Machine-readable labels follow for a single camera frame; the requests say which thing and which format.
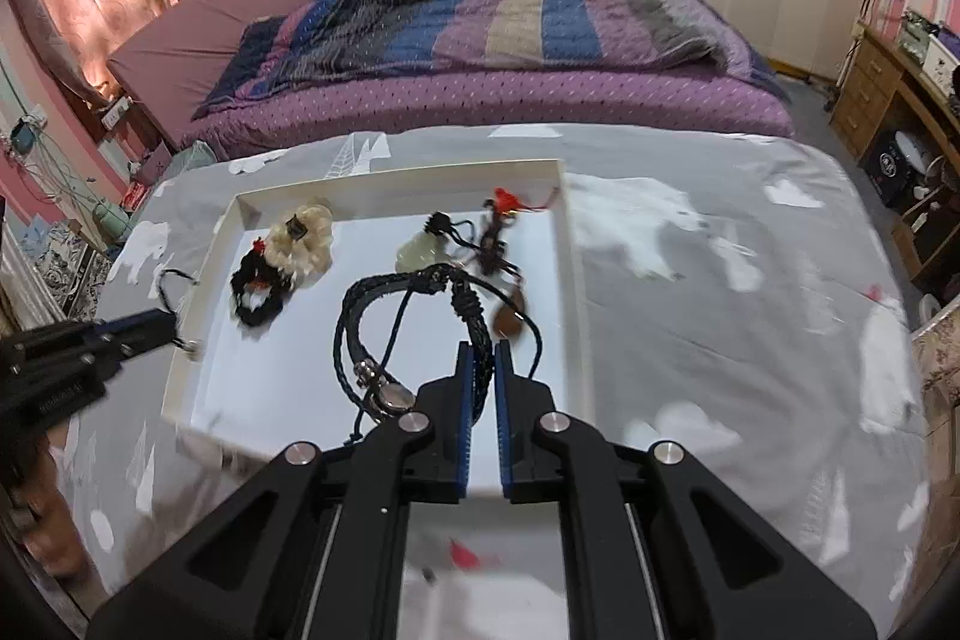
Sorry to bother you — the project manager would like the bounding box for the dark box with round label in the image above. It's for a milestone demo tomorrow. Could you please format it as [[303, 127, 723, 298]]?
[[859, 130, 935, 208]]

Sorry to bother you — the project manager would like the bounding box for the small black cord with bell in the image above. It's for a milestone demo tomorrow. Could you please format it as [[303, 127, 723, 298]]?
[[154, 267, 205, 360]]

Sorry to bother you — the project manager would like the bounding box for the purple dotted bed sheet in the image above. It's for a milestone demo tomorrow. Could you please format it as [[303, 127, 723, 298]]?
[[191, 62, 796, 161]]

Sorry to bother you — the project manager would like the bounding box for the black braided cord bracelet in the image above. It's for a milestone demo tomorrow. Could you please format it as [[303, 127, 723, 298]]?
[[332, 263, 496, 446]]

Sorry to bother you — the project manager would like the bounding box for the white shallow tray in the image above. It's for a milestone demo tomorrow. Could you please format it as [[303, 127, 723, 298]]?
[[161, 158, 599, 465]]

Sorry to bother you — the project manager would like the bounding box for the mauve folded mattress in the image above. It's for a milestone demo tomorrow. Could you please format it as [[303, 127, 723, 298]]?
[[105, 0, 357, 150]]

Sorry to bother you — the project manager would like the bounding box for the grey bear print blanket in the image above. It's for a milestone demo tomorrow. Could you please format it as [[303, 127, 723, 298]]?
[[64, 122, 931, 640]]

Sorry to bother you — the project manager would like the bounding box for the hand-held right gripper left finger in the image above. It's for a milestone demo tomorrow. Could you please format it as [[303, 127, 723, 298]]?
[[86, 340, 475, 640]]

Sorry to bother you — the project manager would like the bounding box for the person's left hand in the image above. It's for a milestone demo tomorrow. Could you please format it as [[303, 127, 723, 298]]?
[[0, 434, 83, 581]]

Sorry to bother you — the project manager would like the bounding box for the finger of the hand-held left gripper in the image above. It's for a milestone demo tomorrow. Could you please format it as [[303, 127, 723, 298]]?
[[79, 332, 181, 380], [22, 308, 177, 348]]

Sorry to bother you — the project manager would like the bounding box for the wooden desk with drawers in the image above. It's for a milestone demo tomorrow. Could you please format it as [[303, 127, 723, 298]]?
[[829, 21, 960, 289]]

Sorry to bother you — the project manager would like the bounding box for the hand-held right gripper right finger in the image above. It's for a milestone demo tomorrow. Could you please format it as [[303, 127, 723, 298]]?
[[493, 340, 878, 640]]

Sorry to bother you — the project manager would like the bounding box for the floral cloth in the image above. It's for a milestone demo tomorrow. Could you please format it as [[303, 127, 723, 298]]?
[[911, 295, 960, 573]]

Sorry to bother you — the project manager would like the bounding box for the green jar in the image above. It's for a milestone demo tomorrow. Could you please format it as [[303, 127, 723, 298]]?
[[94, 201, 132, 236]]

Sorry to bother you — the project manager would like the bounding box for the cream fluffy scrunchie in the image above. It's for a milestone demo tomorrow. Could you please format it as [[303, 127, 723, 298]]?
[[268, 203, 335, 281]]

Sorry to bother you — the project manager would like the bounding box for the red tassel charm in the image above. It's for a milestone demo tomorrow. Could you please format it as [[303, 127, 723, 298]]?
[[484, 186, 560, 221]]

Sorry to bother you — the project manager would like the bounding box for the brown pendant with dark cord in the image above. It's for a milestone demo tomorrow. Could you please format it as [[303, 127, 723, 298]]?
[[477, 201, 545, 380]]

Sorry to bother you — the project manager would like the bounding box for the black and white scrunchie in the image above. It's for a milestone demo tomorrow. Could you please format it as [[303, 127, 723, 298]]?
[[229, 239, 290, 327]]

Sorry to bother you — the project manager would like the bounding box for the jade pendant with black cord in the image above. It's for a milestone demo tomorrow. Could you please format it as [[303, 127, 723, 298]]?
[[396, 211, 481, 274]]

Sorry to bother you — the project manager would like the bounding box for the striped purple blue quilt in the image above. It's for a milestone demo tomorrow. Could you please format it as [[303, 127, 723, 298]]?
[[191, 0, 788, 120]]

